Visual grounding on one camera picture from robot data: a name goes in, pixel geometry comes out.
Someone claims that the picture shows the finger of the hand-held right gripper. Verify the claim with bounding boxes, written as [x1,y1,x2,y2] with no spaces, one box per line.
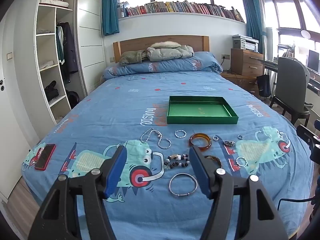
[296,124,320,143]

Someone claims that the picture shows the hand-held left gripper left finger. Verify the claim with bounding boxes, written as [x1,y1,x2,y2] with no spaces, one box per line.
[27,144,128,240]

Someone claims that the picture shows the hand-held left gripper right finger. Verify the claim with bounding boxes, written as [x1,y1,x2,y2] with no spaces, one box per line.
[189,145,289,240]

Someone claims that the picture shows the tortoiseshell bangle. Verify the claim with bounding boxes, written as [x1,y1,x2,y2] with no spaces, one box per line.
[204,155,223,169]

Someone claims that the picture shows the beaded bracelet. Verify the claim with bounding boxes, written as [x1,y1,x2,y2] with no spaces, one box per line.
[164,152,190,170]

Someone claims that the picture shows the amber bangle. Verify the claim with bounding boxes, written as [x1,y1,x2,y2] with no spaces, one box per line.
[189,133,212,152]

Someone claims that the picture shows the plain silver bangle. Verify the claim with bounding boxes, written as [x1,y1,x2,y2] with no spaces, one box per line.
[169,173,198,197]

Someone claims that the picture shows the silver chain necklace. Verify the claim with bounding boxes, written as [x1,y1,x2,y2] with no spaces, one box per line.
[140,127,172,149]

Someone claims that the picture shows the green tray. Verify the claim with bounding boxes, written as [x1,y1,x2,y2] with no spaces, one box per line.
[167,95,239,125]

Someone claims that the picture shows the grey chair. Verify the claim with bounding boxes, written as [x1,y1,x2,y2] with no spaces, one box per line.
[269,57,313,125]

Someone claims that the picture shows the dark tote bag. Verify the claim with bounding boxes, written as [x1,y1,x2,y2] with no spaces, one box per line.
[256,74,272,98]

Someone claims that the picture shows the computer monitor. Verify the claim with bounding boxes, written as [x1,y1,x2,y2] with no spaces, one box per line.
[307,50,320,73]

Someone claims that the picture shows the red phone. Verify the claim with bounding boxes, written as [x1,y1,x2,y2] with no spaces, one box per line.
[34,144,56,171]

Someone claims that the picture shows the printed blue bedsheet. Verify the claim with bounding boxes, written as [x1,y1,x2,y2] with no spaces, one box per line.
[21,72,315,240]

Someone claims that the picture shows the desk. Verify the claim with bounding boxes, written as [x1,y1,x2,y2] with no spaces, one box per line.
[257,56,320,92]

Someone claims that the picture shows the dark backpack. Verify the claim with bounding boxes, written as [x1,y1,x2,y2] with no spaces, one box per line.
[65,91,80,109]

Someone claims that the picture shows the wooden nightstand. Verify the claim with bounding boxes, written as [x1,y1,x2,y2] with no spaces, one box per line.
[221,70,260,98]

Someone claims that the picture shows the wooden chest of drawers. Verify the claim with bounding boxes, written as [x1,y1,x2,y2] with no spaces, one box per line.
[230,48,264,77]

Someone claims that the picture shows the black bag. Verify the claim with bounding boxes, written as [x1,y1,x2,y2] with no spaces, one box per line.
[44,80,60,100]

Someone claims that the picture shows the white printer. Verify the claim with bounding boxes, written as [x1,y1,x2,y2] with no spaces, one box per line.
[232,35,259,53]

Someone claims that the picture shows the folded blue quilt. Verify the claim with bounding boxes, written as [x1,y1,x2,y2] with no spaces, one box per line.
[102,51,223,80]

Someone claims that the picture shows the olive jacket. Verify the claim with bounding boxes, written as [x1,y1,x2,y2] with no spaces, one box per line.
[119,50,149,67]

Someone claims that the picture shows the teal curtain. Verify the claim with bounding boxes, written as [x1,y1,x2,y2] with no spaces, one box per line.
[101,0,120,36]
[241,0,267,54]

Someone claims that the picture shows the grey down jacket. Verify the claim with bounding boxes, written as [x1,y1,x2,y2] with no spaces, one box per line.
[147,41,194,62]

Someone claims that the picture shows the wooden headboard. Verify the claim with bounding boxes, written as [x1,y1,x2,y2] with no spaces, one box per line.
[113,35,209,64]

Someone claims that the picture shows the white sliding wardrobe door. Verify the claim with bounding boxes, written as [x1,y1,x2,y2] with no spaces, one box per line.
[76,0,105,97]

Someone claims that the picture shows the hanging dark jacket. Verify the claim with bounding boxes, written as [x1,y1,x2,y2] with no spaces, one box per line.
[61,22,79,74]

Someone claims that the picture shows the hanging green white garment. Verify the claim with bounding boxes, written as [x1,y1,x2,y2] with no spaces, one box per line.
[55,26,66,68]

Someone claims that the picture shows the row of books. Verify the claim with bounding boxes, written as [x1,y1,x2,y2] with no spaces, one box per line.
[117,0,245,22]

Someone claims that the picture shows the white open wardrobe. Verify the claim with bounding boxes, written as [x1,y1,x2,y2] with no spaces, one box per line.
[35,0,80,125]

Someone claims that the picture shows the black cable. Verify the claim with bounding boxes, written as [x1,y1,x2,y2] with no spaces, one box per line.
[277,197,316,212]

